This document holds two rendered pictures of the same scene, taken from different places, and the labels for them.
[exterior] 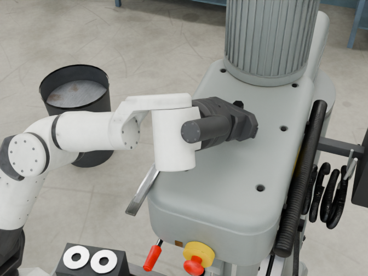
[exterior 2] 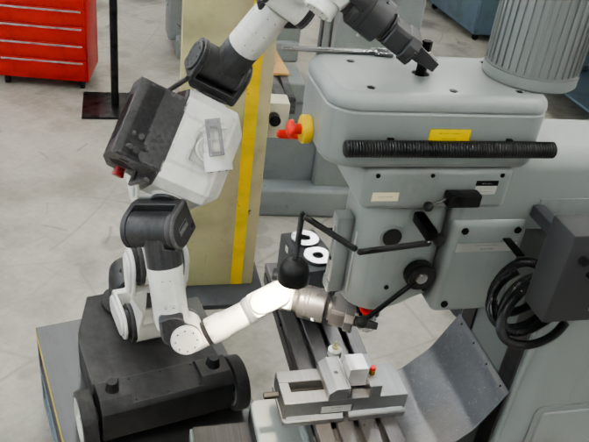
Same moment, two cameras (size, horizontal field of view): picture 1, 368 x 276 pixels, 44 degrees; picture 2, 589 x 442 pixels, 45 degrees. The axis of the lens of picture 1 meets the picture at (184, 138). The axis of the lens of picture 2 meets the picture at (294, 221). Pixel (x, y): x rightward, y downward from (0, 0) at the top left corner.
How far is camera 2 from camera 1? 116 cm
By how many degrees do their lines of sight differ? 42
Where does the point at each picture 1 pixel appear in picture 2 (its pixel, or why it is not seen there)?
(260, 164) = (396, 85)
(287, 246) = (351, 143)
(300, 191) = (418, 144)
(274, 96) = (486, 83)
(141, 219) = not seen: hidden behind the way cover
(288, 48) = (522, 39)
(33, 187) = (263, 23)
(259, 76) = (493, 64)
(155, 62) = not seen: outside the picture
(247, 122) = (408, 42)
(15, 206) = (246, 30)
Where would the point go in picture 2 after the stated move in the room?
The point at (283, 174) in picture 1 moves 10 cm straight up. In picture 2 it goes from (400, 96) to (410, 45)
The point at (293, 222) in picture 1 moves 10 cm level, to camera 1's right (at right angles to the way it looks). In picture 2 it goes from (379, 144) to (415, 167)
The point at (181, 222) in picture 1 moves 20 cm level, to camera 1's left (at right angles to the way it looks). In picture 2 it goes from (310, 88) to (259, 56)
